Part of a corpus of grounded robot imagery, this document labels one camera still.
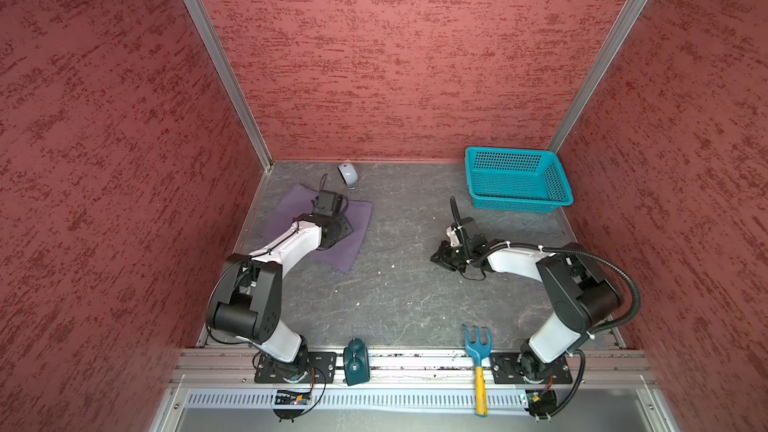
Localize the purple trousers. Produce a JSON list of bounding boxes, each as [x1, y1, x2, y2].
[[261, 184, 373, 274]]

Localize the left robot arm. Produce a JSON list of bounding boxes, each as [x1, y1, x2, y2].
[[206, 214, 353, 382]]

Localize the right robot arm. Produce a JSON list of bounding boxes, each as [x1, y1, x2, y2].
[[430, 233, 624, 383]]

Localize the white egg-shaped timer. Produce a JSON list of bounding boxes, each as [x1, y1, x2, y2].
[[337, 161, 359, 189]]

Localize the teal plastic basket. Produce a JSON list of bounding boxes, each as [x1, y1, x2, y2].
[[465, 147, 574, 214]]

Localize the teal alarm clock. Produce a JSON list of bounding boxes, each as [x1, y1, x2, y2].
[[343, 338, 371, 386]]

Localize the perforated metal strip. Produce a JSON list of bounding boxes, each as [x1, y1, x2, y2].
[[184, 388, 532, 416]]

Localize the right small circuit board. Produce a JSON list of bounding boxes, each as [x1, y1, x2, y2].
[[526, 390, 558, 420]]

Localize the small circuit board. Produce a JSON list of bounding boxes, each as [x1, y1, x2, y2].
[[526, 390, 558, 420], [274, 390, 313, 407]]

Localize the left small circuit board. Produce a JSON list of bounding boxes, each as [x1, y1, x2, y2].
[[274, 390, 313, 407]]

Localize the left corner aluminium profile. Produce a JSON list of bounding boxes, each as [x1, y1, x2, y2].
[[183, 0, 274, 172]]

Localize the corner aluminium profile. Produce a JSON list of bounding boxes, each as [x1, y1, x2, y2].
[[547, 0, 649, 153], [183, 0, 274, 172]]

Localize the right corner aluminium profile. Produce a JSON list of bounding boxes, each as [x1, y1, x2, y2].
[[547, 0, 649, 153]]

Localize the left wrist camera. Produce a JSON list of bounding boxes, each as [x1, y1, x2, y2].
[[313, 190, 345, 218]]

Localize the blue garden fork yellow handle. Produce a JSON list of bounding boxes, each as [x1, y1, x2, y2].
[[462, 324, 492, 417]]

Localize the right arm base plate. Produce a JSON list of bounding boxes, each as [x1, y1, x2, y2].
[[489, 352, 573, 387]]

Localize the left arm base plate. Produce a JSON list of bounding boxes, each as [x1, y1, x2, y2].
[[254, 351, 338, 385]]

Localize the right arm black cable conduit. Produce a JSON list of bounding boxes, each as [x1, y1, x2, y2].
[[449, 196, 642, 418]]

